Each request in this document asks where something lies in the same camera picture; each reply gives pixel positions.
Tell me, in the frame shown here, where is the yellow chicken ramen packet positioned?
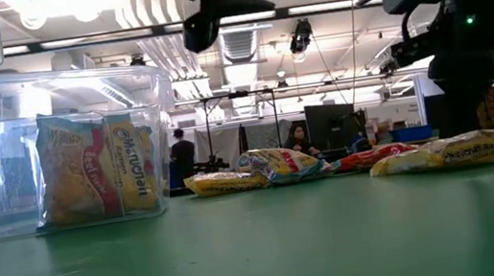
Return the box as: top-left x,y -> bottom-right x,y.
182,163 -> 271,200
365,126 -> 494,180

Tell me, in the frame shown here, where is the black metal rack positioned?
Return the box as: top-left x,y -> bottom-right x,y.
199,85 -> 284,160

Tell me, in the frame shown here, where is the blue storage crate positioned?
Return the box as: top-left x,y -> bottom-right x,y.
389,123 -> 435,145

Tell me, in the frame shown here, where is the overhead bar with light strips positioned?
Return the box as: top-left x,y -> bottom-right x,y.
1,0 -> 385,60

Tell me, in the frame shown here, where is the black monitor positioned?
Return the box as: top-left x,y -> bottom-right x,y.
304,98 -> 370,153

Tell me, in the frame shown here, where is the red spicy chicken noodle packet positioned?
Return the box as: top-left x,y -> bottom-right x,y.
329,139 -> 421,175

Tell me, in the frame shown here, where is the grey hanging cloth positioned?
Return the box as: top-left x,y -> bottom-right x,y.
192,124 -> 246,171

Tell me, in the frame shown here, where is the person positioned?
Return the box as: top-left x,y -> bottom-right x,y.
166,126 -> 200,182
279,121 -> 323,162

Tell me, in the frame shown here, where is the ribbed ceiling air duct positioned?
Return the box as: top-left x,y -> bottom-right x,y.
216,27 -> 265,66

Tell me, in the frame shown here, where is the hanging black camera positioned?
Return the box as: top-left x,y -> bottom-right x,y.
285,16 -> 318,64

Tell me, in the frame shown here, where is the black ceiling dome camera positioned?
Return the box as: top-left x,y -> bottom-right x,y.
128,53 -> 148,69

